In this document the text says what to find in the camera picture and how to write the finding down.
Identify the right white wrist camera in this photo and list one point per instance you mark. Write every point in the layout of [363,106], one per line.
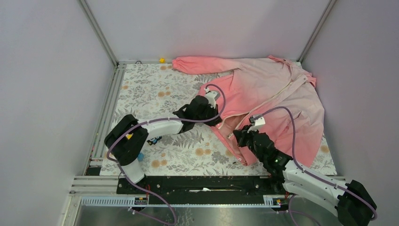
[256,122]

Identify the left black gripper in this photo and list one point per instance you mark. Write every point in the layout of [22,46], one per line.
[214,112]

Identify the floral patterned table mat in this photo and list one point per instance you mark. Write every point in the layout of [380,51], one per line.
[154,90]

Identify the white and blue brick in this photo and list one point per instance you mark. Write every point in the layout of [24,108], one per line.
[140,157]

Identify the black owl toy block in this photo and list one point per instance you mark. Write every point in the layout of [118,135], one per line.
[154,140]

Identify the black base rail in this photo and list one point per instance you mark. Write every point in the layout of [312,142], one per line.
[204,190]

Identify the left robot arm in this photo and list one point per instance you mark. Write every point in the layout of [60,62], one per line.
[125,151]

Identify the pink zip-up jacket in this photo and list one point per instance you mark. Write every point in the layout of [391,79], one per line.
[276,87]

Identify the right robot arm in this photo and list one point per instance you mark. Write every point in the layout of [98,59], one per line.
[349,202]

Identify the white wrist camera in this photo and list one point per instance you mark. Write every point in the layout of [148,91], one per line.
[256,122]
[211,96]

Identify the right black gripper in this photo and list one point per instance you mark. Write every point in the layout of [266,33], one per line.
[241,135]

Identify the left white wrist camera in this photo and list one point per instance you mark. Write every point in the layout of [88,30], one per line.
[211,96]

